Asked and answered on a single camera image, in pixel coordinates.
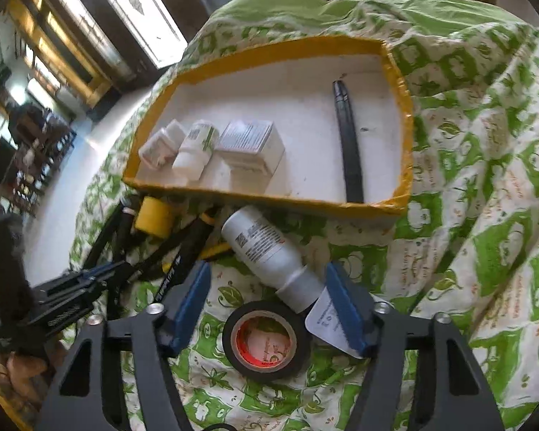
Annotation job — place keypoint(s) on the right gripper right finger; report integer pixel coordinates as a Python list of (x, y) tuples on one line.
[(450, 389)]

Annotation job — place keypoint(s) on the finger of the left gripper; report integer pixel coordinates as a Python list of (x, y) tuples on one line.
[(72, 309), (71, 282)]

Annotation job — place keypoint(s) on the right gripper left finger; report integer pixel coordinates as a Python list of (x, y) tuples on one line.
[(87, 391)]

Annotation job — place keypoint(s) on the long black tube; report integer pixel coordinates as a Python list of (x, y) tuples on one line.
[(107, 234)]

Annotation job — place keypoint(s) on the white bottle red label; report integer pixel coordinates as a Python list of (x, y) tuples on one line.
[(163, 146)]

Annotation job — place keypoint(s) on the white power adapter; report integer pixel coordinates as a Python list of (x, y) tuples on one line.
[(323, 322)]

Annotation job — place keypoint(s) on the white bottle green label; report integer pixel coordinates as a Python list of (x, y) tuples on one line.
[(196, 151)]

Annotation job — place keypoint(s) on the large white bottle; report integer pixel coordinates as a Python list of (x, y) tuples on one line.
[(271, 256)]

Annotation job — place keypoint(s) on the black electrical tape roll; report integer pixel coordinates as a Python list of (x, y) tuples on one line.
[(266, 341)]

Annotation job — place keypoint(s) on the white medicine box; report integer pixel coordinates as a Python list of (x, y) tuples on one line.
[(253, 146)]

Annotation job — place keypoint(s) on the long black pen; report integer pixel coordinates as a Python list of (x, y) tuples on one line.
[(351, 162)]

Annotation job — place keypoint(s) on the black marker orange ends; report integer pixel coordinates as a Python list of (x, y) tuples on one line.
[(191, 246)]

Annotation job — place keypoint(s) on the left hand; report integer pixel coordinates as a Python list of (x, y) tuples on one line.
[(24, 384)]

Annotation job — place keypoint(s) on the yellow black pen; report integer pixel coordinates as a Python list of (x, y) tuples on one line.
[(210, 253)]

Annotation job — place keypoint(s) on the wooden chairs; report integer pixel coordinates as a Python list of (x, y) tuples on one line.
[(33, 144)]

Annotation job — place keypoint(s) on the green patterned quilt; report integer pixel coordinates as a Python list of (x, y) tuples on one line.
[(468, 245)]

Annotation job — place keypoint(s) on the wooden doors with glass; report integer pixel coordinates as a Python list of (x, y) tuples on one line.
[(100, 49)]

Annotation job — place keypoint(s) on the yellow taped foam tray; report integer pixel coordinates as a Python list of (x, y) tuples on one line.
[(290, 85)]

